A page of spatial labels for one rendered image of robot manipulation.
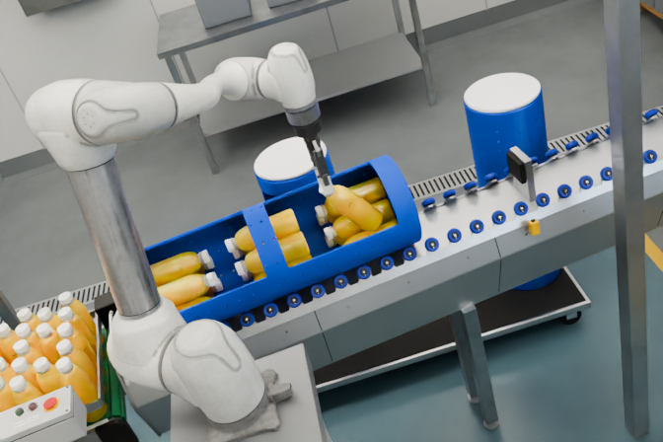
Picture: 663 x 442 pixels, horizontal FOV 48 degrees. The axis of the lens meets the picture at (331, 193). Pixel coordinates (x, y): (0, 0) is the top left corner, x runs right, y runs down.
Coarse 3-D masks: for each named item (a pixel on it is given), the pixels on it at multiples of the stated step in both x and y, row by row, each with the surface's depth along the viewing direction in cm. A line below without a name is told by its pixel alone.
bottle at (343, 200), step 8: (336, 192) 210; (344, 192) 211; (352, 192) 213; (328, 200) 212; (336, 200) 210; (344, 200) 211; (352, 200) 212; (360, 200) 214; (336, 208) 212; (344, 208) 212; (352, 208) 213; (360, 208) 214; (368, 208) 216; (376, 208) 220; (344, 216) 216; (352, 216) 214; (360, 216) 215; (368, 216) 216; (376, 216) 218; (360, 224) 217; (368, 224) 217; (376, 224) 218
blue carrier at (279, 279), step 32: (384, 160) 221; (288, 192) 222; (320, 192) 234; (224, 224) 228; (256, 224) 212; (416, 224) 216; (160, 256) 229; (224, 256) 235; (320, 256) 212; (352, 256) 215; (224, 288) 233; (256, 288) 211; (288, 288) 216; (192, 320) 210
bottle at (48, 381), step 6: (48, 366) 205; (54, 366) 207; (42, 372) 204; (48, 372) 205; (54, 372) 206; (42, 378) 204; (48, 378) 205; (54, 378) 205; (42, 384) 205; (48, 384) 205; (54, 384) 206; (42, 390) 206; (48, 390) 206; (54, 390) 206
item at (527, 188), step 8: (512, 152) 235; (520, 152) 233; (512, 160) 233; (520, 160) 231; (528, 160) 228; (512, 168) 235; (520, 168) 229; (528, 168) 229; (520, 176) 231; (528, 176) 231; (520, 184) 239; (528, 184) 233; (520, 192) 242; (528, 192) 235
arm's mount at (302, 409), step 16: (288, 352) 188; (304, 352) 186; (272, 368) 186; (288, 368) 184; (304, 368) 182; (304, 384) 178; (176, 400) 187; (288, 400) 176; (304, 400) 175; (176, 416) 183; (192, 416) 181; (288, 416) 172; (304, 416) 171; (320, 416) 175; (176, 432) 179; (192, 432) 177; (272, 432) 170; (288, 432) 169; (304, 432) 167; (320, 432) 166
